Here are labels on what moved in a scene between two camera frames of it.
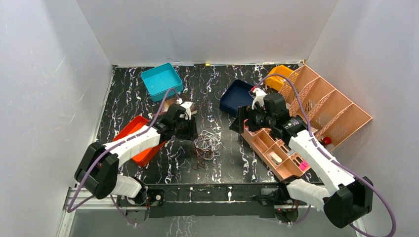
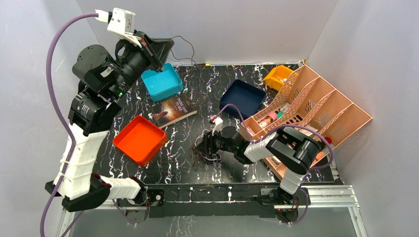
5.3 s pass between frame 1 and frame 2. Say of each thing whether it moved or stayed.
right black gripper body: moved
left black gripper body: moved
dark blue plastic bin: stayed
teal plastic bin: stayed
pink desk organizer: stayed
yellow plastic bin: stayed
